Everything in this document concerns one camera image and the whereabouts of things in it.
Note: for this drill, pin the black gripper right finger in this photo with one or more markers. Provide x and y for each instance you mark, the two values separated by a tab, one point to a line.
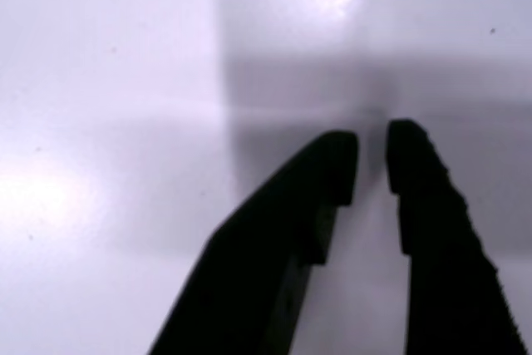
444	272

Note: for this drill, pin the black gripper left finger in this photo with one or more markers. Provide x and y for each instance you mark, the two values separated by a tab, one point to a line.
266	255

